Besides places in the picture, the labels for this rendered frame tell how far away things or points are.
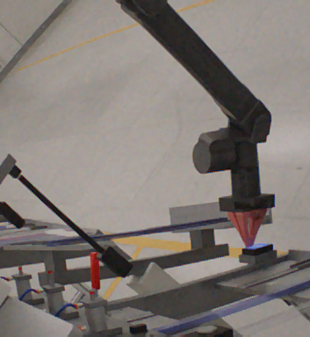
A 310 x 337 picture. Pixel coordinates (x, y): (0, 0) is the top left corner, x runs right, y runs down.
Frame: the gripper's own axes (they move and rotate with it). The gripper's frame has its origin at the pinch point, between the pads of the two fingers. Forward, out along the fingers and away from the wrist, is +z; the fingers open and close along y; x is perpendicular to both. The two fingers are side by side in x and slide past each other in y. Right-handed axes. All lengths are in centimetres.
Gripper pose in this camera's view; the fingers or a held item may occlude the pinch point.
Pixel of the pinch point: (248, 242)
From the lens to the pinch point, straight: 134.2
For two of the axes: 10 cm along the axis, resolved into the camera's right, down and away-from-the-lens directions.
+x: 8.3, -1.1, 5.4
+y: 5.4, -0.1, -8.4
